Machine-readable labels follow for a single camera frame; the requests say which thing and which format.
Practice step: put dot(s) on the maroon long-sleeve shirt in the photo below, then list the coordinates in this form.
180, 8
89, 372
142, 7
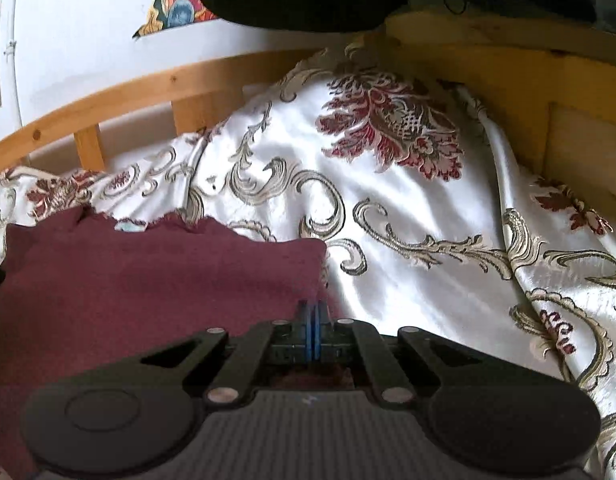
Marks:
137, 285

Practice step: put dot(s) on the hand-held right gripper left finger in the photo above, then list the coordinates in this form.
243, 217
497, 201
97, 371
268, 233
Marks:
306, 332

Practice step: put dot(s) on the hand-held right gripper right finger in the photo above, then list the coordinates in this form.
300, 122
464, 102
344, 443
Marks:
320, 332

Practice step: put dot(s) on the white wall conduit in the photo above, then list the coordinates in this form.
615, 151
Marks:
13, 60

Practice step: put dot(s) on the white floral bedspread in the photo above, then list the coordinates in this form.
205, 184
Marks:
438, 260

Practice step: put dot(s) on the wooden bed frame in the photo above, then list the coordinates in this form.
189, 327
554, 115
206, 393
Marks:
137, 85

